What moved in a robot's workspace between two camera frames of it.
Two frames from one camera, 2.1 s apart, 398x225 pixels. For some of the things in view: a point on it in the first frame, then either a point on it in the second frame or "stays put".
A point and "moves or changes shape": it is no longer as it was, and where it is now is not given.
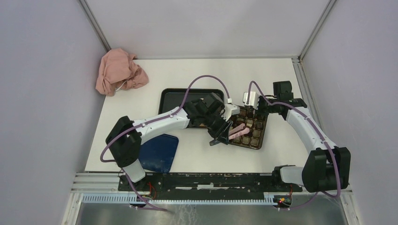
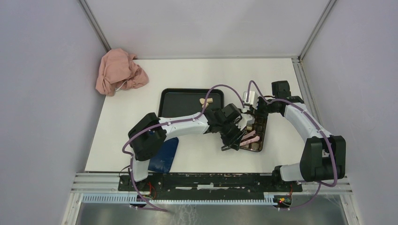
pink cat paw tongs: (238, 131) moves or changes shape
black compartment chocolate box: (257, 124) stays put
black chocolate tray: (170, 98) stays put
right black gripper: (258, 110) stays put
